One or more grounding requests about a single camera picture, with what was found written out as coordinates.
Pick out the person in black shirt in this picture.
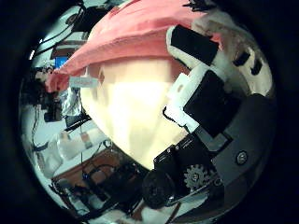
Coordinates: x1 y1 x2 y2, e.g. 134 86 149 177
27 66 64 123

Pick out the blue lit computer monitor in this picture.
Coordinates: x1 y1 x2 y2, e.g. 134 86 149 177
54 56 69 69

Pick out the pale blue paper clothing tag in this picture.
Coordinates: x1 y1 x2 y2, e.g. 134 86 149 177
68 76 99 89

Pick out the white plastic bag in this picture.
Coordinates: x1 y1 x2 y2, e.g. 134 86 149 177
36 142 64 179

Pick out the orange button shirt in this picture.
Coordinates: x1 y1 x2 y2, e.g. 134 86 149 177
46 0 226 94

